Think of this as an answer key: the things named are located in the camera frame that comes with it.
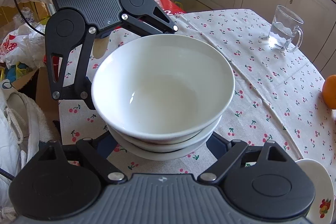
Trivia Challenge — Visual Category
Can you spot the white floral bowl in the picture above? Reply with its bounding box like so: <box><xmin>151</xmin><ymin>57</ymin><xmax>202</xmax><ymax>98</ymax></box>
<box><xmin>108</xmin><ymin>116</ymin><xmax>222</xmax><ymax>153</ymax></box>
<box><xmin>91</xmin><ymin>34</ymin><xmax>235</xmax><ymax>141</ymax></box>

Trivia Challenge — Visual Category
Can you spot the small white fruit plate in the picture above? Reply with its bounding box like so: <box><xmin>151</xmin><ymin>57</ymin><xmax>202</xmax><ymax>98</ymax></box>
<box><xmin>296</xmin><ymin>159</ymin><xmax>334</xmax><ymax>224</ymax></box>

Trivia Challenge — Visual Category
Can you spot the cherry print tablecloth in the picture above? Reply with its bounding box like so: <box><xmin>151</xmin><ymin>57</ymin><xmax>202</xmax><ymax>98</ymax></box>
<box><xmin>59</xmin><ymin>9</ymin><xmax>335</xmax><ymax>185</ymax></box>

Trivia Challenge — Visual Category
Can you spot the red milk tea carton box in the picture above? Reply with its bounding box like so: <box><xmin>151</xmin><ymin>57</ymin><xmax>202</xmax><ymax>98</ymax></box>
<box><xmin>155</xmin><ymin>0</ymin><xmax>185</xmax><ymax>16</ymax></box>

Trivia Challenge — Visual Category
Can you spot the orange with green leaf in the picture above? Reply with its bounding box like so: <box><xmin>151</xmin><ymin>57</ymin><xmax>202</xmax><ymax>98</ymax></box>
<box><xmin>322</xmin><ymin>75</ymin><xmax>336</xmax><ymax>110</ymax></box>

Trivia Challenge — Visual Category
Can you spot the glass mug with water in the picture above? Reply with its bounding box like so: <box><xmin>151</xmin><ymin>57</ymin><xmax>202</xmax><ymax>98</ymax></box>
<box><xmin>268</xmin><ymin>5</ymin><xmax>304</xmax><ymax>53</ymax></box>

